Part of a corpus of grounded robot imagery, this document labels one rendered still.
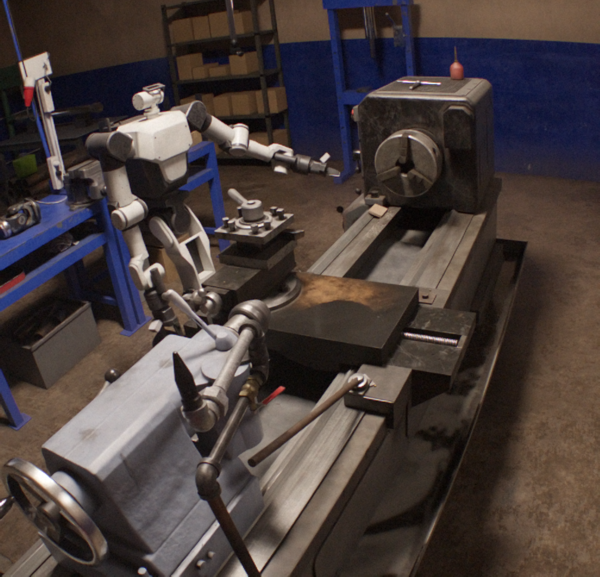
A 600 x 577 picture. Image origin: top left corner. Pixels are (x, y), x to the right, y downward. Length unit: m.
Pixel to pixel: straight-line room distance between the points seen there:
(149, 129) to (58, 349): 1.59
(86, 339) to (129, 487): 2.58
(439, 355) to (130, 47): 6.61
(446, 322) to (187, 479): 0.89
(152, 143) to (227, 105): 4.21
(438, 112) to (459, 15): 3.35
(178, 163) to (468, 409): 1.40
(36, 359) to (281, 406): 1.88
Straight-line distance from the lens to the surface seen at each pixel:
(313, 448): 1.29
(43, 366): 3.25
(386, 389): 1.37
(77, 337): 3.40
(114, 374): 1.13
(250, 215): 1.63
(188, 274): 2.33
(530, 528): 2.21
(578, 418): 2.68
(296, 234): 1.68
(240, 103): 6.24
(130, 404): 0.98
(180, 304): 1.03
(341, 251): 2.14
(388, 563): 1.60
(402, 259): 2.30
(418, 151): 2.18
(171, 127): 2.20
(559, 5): 5.52
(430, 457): 1.86
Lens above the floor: 1.73
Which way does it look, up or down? 26 degrees down
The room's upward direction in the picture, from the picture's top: 7 degrees counter-clockwise
